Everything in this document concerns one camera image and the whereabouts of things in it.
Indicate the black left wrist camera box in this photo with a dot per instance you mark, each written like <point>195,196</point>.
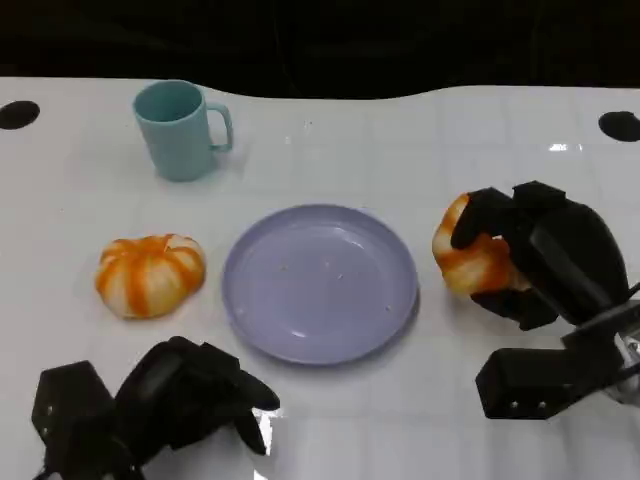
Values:
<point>70,402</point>

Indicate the lilac plate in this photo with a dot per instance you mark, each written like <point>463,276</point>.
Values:
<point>320,282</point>

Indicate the black table grommet hole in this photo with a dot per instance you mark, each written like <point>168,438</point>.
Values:
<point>18,115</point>
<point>620,126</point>

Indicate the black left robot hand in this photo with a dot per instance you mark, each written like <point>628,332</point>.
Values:
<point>170,390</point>

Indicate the pale green mug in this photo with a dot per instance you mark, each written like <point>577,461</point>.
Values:
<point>172,137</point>

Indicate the orange and white bread roll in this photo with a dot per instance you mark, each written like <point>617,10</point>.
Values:
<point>470,270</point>
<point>150,277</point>

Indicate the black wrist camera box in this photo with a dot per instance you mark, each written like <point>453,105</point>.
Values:
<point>530,382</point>
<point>70,402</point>

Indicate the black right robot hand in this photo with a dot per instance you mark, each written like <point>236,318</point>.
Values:
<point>565,250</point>

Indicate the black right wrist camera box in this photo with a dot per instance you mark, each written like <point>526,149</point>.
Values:
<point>530,382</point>

